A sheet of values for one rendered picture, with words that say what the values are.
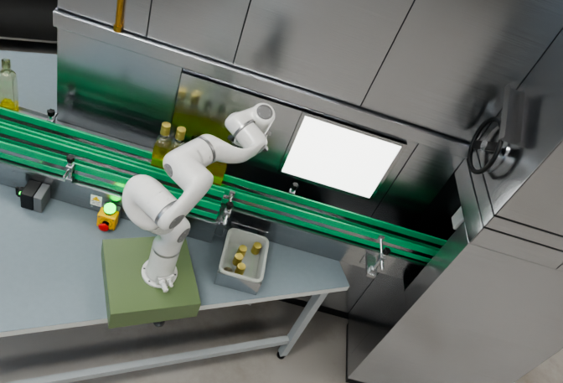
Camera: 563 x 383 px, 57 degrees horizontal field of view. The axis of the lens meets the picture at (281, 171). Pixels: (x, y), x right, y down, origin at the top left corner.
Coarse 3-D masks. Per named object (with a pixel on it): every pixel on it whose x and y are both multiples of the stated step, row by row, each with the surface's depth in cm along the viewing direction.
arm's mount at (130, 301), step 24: (120, 240) 188; (144, 240) 191; (120, 264) 181; (120, 288) 174; (144, 288) 177; (168, 288) 180; (192, 288) 183; (120, 312) 169; (144, 312) 172; (168, 312) 178; (192, 312) 183
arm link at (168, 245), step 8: (184, 224) 163; (176, 232) 161; (184, 232) 163; (160, 240) 166; (168, 240) 162; (176, 240) 163; (152, 248) 171; (160, 248) 167; (168, 248) 166; (176, 248) 168; (160, 256) 170; (168, 256) 170
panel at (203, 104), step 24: (192, 72) 191; (192, 96) 196; (216, 96) 195; (240, 96) 193; (264, 96) 194; (192, 120) 203; (216, 120) 202; (288, 120) 198; (336, 120) 198; (288, 144) 207; (264, 168) 217
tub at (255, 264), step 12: (228, 240) 203; (240, 240) 211; (252, 240) 210; (264, 240) 209; (228, 252) 208; (264, 252) 205; (228, 264) 204; (252, 264) 207; (264, 264) 200; (240, 276) 193; (252, 276) 203
